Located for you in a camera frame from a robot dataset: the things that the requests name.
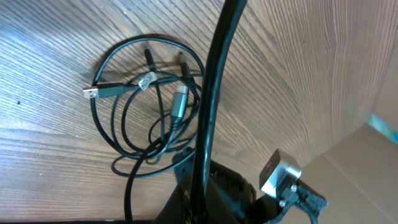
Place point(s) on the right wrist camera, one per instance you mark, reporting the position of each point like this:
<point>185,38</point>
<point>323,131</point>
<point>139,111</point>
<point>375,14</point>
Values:
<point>278,167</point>

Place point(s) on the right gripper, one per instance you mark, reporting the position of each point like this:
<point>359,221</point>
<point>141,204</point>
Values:
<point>239,195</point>

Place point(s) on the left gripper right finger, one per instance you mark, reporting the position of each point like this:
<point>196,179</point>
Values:
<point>221,207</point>

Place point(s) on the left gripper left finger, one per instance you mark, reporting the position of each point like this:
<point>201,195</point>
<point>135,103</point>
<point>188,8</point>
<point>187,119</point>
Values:
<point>177,210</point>

